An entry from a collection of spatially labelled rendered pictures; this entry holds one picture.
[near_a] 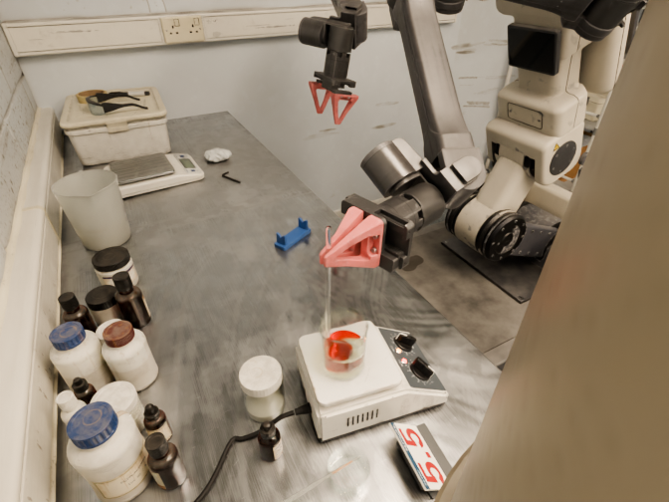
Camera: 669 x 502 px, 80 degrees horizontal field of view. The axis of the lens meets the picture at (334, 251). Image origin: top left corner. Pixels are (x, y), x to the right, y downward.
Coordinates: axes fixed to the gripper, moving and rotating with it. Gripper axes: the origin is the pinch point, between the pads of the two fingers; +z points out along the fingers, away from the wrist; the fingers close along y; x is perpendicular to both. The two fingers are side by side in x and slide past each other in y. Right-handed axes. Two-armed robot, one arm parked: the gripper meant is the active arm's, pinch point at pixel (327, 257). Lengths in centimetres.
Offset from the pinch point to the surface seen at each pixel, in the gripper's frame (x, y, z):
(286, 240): 24.1, -34.5, -19.2
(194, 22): -8, -132, -55
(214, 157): 24, -88, -31
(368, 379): 17.4, 6.6, -1.4
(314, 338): 17.5, -3.9, -0.9
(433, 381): 22.2, 11.2, -10.9
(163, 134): 20, -106, -24
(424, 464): 23.6, 17.2, -0.8
